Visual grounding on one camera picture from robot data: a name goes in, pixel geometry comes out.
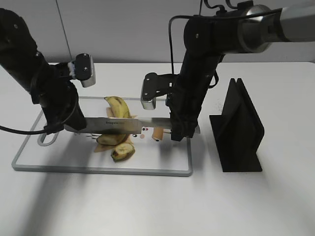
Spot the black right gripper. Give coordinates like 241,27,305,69
167,81,209,141

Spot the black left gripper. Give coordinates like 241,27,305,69
42,82,87,134

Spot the white-handled kitchen knife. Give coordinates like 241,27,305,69
63,117,201,136

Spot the large yellow banana piece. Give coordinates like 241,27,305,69
97,96,131,146

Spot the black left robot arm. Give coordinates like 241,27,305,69
0,8,95,135

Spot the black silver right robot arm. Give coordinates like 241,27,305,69
167,0,315,141

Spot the small cut banana end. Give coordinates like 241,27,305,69
111,143,135,161

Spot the white grey-rimmed cutting board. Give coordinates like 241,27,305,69
12,96,193,177

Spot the black knife stand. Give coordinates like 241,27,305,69
209,78,264,172

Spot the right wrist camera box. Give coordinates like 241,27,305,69
141,72,177,110

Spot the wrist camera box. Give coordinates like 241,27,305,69
141,72,177,110
67,53,96,88

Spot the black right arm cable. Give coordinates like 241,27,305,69
168,0,284,88

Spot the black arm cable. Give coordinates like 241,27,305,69
168,0,284,88
0,66,77,135

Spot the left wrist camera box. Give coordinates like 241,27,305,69
67,53,96,88

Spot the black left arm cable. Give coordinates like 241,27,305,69
0,66,77,135

